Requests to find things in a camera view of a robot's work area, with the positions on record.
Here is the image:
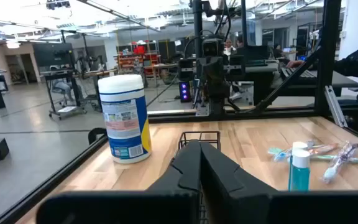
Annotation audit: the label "red storage shelf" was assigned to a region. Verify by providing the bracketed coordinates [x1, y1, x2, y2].
[116, 45, 162, 77]

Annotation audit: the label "person seated in chair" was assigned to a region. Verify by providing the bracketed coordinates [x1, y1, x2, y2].
[50, 65, 76, 103]

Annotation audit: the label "black wire rack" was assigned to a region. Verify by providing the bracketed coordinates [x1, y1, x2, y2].
[178, 131, 222, 153]

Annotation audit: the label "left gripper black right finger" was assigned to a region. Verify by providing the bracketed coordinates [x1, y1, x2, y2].
[200, 141, 278, 192]

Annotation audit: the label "black frame clamp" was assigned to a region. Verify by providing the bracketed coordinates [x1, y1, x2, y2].
[88, 127, 108, 146]

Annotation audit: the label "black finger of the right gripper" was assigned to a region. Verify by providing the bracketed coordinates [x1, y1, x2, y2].
[212, 57, 229, 97]
[196, 57, 213, 97]

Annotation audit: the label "white blue wipes canister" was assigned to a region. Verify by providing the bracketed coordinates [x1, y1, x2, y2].
[98, 73, 152, 165]

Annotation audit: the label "black desk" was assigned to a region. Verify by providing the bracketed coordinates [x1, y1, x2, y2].
[244, 60, 358, 105]

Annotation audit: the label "black wheeled cart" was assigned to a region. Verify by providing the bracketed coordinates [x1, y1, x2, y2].
[40, 68, 87, 121]

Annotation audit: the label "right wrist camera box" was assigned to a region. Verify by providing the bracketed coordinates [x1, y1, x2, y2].
[201, 37, 225, 57]

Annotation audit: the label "computer tower purple lights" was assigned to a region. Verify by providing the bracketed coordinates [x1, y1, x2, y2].
[178, 81, 193, 103]

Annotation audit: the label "orange wrapped toothbrush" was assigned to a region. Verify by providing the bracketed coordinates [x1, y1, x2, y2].
[306, 142, 341, 156]

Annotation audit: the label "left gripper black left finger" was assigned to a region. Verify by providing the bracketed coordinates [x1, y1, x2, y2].
[147, 139, 202, 192]

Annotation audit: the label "silver aluminium bracket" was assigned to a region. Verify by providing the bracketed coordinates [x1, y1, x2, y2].
[324, 85, 349, 129]

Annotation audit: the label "large black monitor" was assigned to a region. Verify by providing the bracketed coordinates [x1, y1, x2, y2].
[32, 42, 75, 68]

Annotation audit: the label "green toothbrush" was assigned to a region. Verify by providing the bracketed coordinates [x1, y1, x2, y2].
[267, 147, 358, 165]

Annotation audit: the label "black keyboard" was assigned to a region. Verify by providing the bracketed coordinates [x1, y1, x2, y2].
[280, 67, 317, 79]

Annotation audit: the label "purple toothbrush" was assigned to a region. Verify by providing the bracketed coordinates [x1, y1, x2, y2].
[321, 141, 358, 184]

